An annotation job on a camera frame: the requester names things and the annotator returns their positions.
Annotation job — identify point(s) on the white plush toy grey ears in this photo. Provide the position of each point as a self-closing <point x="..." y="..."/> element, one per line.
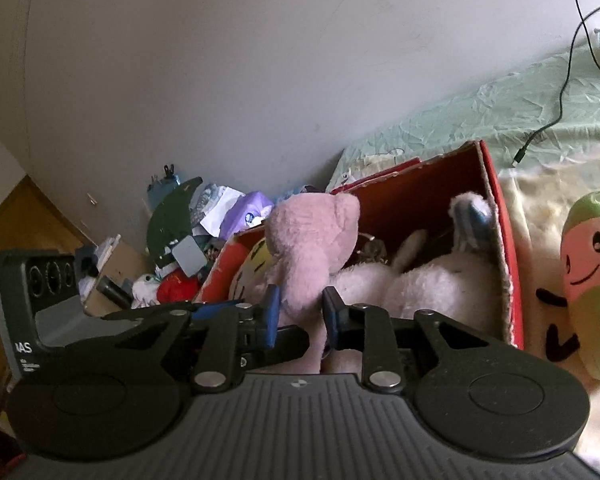
<point x="445" y="285"/>

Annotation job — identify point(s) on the wooden door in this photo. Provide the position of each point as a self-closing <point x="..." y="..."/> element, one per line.
<point x="25" y="220"/>

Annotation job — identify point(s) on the green and peach plush toy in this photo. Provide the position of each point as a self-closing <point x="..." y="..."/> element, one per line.
<point x="592" y="280"/>

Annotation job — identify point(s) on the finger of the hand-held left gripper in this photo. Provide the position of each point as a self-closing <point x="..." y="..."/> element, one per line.
<point x="130" y="316"/>
<point x="292" y="342"/>

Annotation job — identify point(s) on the green bed sheet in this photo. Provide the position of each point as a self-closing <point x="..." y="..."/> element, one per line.
<point x="455" y="120"/>

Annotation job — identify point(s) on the white printed bag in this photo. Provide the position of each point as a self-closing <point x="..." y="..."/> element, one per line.
<point x="215" y="205"/>

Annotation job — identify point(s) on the pink elephant plush toy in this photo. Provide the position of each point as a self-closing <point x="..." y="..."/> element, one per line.
<point x="305" y="240"/>

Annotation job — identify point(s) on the small wall hook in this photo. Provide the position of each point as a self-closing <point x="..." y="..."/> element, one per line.
<point x="92" y="199"/>

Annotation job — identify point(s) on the white papers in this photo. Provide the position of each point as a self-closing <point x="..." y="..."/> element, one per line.
<point x="109" y="246"/>

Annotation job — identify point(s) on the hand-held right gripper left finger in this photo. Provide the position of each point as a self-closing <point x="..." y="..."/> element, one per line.
<point x="272" y="317"/>

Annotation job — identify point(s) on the dark blue cloth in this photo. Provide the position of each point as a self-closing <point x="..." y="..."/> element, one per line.
<point x="86" y="262"/>

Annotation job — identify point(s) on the black bottle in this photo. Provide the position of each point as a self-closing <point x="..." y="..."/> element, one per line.
<point x="114" y="291"/>

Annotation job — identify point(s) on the grey card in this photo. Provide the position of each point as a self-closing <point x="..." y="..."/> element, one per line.
<point x="190" y="256"/>

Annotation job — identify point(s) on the red cardboard box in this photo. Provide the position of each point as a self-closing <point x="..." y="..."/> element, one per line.
<point x="415" y="195"/>

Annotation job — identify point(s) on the brown cardboard box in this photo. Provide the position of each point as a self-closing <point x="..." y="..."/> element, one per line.
<point x="127" y="265"/>

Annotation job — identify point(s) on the cream blanket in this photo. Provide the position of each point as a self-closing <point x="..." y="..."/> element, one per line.
<point x="530" y="220"/>

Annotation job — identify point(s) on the red plush toy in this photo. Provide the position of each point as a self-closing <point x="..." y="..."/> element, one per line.
<point x="177" y="287"/>

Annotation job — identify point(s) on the small white plush toy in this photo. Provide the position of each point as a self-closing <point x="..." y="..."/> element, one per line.
<point x="145" y="290"/>

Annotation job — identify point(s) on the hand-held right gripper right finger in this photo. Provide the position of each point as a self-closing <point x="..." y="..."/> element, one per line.
<point x="332" y="317"/>

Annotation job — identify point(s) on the yellow plush toy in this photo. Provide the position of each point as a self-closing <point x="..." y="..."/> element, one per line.
<point x="250" y="270"/>

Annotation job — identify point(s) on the purple packet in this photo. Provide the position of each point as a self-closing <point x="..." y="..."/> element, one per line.
<point x="247" y="212"/>

